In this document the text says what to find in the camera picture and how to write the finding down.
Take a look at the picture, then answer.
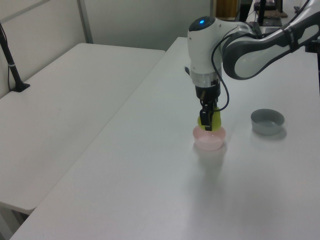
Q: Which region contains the black camera stand pole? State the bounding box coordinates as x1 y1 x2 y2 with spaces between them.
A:
0 21 31 93

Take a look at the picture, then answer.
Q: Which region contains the green pear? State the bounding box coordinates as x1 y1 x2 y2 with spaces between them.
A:
197 105 223 132

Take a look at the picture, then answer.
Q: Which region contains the white side table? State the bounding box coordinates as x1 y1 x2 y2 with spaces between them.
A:
0 42 167 215

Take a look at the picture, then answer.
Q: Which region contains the grey plastic bowl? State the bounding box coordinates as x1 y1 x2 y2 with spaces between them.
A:
250 108 286 136

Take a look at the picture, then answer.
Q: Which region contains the wooden cabinet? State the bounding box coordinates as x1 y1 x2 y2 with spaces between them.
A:
215 0 241 19

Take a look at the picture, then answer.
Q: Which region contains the pink plastic bowl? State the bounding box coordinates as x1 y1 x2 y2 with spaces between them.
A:
192 124 227 152

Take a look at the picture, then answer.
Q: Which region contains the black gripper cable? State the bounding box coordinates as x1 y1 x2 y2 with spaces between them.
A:
210 24 266 112

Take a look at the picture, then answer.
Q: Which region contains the black equipment on desk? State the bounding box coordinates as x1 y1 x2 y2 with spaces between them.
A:
252 0 289 27

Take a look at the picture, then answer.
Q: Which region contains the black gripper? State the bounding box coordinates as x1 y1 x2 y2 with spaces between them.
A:
194 83 222 132

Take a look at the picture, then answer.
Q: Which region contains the grey partition post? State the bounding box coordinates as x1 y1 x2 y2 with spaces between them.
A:
76 0 94 44

